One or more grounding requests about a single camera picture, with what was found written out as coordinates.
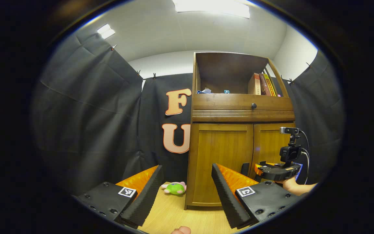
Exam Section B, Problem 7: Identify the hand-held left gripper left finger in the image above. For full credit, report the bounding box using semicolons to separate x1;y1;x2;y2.
72;165;165;228

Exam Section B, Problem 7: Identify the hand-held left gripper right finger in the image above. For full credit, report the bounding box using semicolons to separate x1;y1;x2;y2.
211;163;301;229

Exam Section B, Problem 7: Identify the wooden shoe cabinet door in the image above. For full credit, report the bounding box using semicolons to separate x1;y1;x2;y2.
250;123;296;182
187;123;255;207

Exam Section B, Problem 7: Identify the wooden double-door shoe cabinet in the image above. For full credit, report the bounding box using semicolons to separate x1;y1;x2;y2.
184;51;296;211

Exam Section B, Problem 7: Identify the green and pink plush toy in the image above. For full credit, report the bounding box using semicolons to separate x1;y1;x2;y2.
161;181;187;195

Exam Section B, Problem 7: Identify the yellow book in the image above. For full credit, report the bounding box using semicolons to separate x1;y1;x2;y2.
264;74;277;97

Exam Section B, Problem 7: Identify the maroon book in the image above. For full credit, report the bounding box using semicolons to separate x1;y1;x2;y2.
259;73;268;96

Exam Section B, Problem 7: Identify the wooden drawer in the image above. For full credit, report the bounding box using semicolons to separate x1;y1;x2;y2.
192;94;295;122

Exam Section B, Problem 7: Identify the red and white book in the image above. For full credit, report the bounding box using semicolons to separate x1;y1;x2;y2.
248;73;261;95

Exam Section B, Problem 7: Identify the black backdrop cloth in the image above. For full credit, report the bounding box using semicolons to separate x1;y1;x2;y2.
31;32;345;195

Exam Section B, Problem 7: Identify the large ceiling light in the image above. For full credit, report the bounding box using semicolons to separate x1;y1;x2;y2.
172;0;251;19

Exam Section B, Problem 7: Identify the small ceiling light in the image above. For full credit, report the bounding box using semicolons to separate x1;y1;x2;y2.
97;24;116;39

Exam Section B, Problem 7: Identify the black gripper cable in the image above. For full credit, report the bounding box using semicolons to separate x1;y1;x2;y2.
299;130;311;185

